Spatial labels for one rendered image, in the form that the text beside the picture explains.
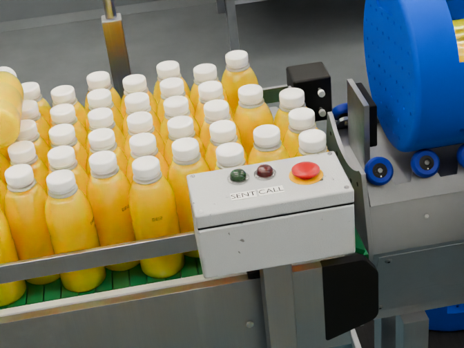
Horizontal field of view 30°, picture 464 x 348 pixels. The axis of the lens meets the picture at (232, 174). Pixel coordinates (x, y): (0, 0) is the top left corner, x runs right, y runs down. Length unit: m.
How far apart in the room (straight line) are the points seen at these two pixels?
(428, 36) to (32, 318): 0.69
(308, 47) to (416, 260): 2.75
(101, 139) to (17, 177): 0.14
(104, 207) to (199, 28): 3.25
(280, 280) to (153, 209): 0.20
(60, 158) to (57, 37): 3.37
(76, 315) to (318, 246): 0.38
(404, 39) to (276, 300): 0.42
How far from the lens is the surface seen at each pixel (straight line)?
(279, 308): 1.21
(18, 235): 1.28
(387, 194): 1.38
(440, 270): 1.52
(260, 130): 1.25
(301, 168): 1.10
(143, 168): 1.20
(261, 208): 1.06
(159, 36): 4.42
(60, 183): 1.20
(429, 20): 1.29
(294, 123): 1.28
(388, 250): 1.42
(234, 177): 1.10
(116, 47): 1.68
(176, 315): 1.29
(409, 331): 1.61
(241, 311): 1.31
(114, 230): 1.27
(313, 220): 1.09
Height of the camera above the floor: 1.70
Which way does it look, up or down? 32 degrees down
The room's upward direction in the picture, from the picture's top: 7 degrees counter-clockwise
